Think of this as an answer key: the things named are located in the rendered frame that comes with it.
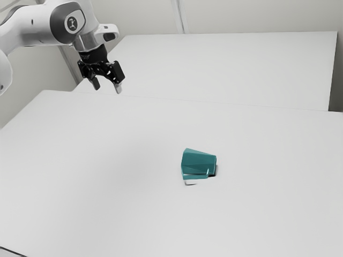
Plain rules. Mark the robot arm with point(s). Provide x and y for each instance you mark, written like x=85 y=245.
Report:
x=24 y=21

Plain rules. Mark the teal faceted mug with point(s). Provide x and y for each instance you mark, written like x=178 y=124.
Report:
x=197 y=163

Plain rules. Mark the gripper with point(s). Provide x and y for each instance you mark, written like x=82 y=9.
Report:
x=97 y=62

